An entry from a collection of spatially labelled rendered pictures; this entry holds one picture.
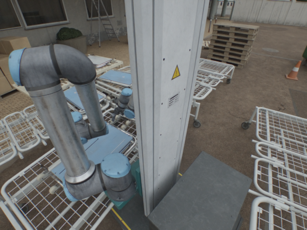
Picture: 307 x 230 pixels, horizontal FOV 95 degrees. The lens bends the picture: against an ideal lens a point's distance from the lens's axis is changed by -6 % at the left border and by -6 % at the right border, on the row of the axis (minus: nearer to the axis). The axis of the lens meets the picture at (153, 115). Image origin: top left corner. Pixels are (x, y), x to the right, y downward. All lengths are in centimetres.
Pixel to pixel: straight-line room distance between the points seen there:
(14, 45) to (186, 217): 450
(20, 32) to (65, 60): 664
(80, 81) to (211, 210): 85
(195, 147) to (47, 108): 196
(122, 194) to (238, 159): 172
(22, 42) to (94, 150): 364
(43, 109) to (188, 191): 79
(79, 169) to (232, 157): 196
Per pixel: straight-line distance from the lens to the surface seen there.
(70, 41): 656
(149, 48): 43
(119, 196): 102
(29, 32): 732
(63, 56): 60
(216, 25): 565
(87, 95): 73
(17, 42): 465
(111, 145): 153
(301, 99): 462
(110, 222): 179
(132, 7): 43
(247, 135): 277
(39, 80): 62
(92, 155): 150
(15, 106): 413
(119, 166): 84
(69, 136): 70
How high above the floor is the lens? 167
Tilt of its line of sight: 38 degrees down
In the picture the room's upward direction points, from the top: straight up
